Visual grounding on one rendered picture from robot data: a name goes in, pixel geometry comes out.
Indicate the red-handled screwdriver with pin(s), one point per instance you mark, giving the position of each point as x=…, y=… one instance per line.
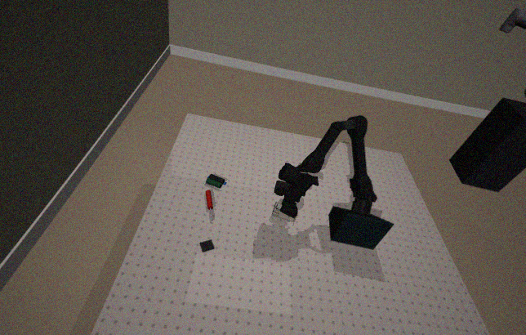
x=209, y=201

